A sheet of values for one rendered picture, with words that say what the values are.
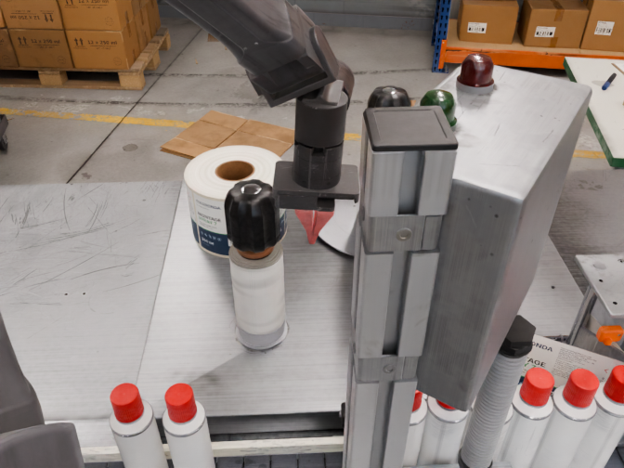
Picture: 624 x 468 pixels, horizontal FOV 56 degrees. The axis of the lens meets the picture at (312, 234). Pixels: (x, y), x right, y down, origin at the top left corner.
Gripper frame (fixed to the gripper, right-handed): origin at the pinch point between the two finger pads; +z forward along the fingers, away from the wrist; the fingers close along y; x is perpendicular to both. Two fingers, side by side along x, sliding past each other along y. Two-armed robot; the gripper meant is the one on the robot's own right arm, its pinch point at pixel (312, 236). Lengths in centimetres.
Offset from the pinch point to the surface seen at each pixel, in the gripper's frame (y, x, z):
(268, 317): 5.9, -6.7, 22.6
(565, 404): -31.6, 15.9, 11.2
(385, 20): -58, -421, 110
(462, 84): -9.1, 21.2, -31.0
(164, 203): 35, -55, 37
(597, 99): -94, -121, 33
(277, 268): 4.8, -8.1, 13.3
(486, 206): -8.5, 33.4, -29.3
